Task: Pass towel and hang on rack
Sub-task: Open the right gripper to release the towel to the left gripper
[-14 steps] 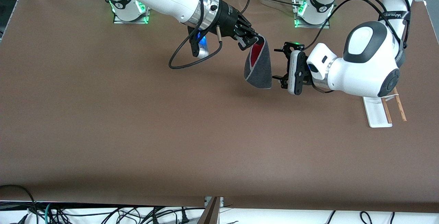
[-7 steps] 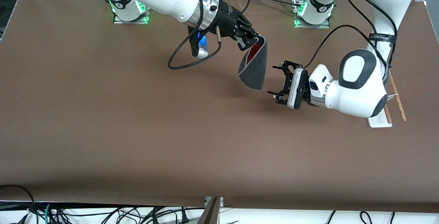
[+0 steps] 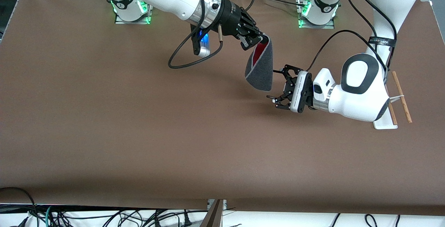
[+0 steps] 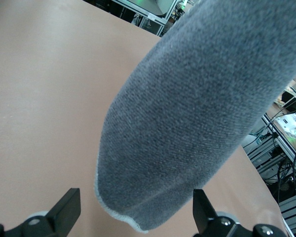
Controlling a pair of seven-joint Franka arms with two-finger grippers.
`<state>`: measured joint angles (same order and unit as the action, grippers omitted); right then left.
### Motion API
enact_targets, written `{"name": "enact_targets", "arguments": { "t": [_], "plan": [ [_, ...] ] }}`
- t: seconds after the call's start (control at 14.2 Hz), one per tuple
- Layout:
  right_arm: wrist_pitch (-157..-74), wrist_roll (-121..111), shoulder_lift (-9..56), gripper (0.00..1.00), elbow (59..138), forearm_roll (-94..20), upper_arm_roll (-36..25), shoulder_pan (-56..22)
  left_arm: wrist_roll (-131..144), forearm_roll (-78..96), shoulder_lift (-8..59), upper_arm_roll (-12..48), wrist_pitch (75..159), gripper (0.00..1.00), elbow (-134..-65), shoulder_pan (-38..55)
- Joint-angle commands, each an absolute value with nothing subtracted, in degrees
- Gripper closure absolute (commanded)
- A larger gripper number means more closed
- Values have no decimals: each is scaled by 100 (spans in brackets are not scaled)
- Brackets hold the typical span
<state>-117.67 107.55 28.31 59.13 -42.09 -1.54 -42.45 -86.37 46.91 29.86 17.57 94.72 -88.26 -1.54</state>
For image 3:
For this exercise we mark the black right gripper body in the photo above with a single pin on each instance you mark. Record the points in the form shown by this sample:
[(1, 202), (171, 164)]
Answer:
[(231, 15)]

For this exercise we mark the pink and grey microfibre towel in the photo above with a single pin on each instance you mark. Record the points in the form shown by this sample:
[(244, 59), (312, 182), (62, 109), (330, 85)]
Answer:
[(260, 70)]

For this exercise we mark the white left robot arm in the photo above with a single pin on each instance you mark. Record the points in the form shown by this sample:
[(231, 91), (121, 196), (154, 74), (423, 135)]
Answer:
[(361, 98)]

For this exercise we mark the white rack with wooden bars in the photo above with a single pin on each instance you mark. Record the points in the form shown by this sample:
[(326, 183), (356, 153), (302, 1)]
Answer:
[(403, 98)]

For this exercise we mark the brown table cover sheet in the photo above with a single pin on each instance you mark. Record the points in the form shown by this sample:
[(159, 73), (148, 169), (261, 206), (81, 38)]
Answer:
[(139, 115)]

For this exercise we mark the black power plug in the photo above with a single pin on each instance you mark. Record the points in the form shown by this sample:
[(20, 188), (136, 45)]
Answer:
[(187, 220)]

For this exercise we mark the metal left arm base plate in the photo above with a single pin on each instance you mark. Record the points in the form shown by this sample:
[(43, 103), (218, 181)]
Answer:
[(313, 26)]

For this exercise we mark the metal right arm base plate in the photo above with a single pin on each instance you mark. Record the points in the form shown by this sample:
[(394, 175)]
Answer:
[(120, 20)]

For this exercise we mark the brown angled table post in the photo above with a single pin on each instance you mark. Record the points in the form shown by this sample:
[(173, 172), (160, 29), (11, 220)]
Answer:
[(212, 216)]

